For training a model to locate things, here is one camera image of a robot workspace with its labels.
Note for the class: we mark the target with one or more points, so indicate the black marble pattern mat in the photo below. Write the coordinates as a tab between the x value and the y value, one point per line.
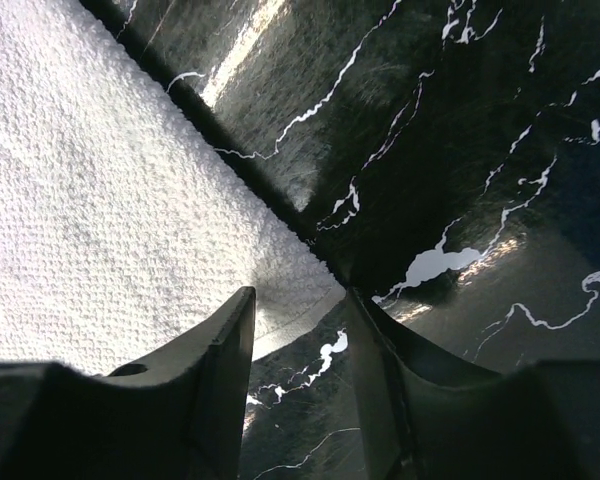
443	157

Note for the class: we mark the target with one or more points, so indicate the light grey towel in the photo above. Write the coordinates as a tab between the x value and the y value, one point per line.
120	227

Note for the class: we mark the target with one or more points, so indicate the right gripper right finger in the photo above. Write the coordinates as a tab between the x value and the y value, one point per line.
425	413

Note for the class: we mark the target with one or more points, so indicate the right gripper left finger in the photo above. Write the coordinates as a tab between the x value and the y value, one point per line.
175	413

